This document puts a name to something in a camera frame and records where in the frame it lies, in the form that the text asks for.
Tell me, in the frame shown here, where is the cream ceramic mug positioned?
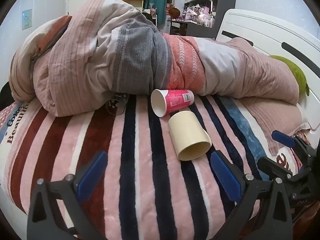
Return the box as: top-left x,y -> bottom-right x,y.
168,111 -> 212,161

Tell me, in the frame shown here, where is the pink paper cup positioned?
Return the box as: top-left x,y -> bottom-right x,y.
151,89 -> 195,118

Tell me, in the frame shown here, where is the pink ribbed pillow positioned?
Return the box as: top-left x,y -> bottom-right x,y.
240,97 -> 311,156

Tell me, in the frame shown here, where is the green plush toy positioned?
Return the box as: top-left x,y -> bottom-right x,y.
270,55 -> 310,96

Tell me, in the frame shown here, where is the striped fleece blanket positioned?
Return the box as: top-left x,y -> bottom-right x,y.
0,93 -> 308,240

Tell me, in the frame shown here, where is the white bed headboard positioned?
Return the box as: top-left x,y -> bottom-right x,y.
216,9 -> 320,147

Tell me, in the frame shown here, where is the clear glass with print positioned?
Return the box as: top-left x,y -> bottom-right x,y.
105,93 -> 129,116

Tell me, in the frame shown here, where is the black object behind duvet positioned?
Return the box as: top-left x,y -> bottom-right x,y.
0,82 -> 15,111

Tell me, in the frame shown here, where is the rolled pink grey duvet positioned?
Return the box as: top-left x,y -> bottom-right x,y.
9,0 -> 299,117

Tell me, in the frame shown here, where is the dark cluttered desk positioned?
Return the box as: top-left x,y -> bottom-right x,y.
169,20 -> 217,38

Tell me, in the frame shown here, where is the dark bookshelf with items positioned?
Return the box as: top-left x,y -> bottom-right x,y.
184,0 -> 236,38

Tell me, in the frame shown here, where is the brown plush toy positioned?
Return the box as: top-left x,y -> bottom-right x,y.
168,7 -> 181,20

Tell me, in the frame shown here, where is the yellow white cabinet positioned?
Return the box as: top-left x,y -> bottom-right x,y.
122,0 -> 144,12

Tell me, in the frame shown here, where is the blue wall poster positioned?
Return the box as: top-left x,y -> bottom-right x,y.
21,9 -> 32,30

